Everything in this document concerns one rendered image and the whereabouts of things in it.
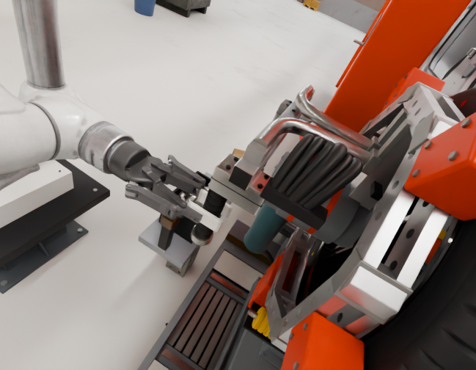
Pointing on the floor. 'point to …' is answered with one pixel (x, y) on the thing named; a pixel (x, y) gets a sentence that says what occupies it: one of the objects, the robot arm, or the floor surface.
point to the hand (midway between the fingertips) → (210, 210)
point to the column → (184, 265)
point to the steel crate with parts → (182, 7)
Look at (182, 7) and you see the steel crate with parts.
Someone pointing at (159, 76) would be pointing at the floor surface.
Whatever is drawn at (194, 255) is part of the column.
